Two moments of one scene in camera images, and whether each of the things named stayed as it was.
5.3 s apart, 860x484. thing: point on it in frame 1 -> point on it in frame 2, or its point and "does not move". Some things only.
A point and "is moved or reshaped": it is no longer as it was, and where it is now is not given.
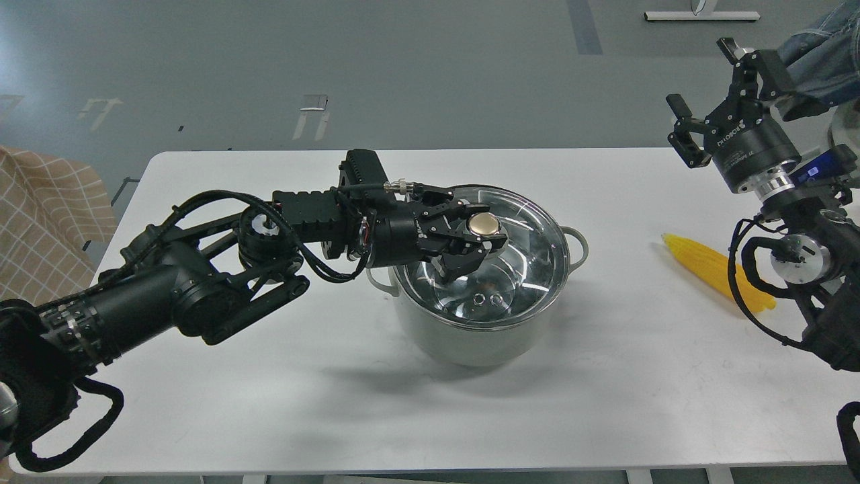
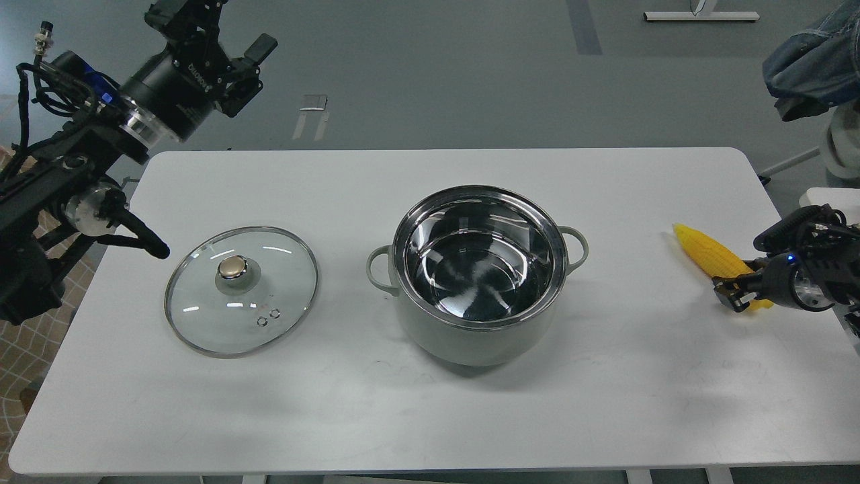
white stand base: x=701 y=15 does not move
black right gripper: x=743 y=142 -> x=776 y=274
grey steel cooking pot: x=501 y=308 does not move
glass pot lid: x=517 y=277 is moved or reshaped
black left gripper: x=400 y=236 -> x=178 y=89
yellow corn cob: x=711 y=268 is moved or reshaped
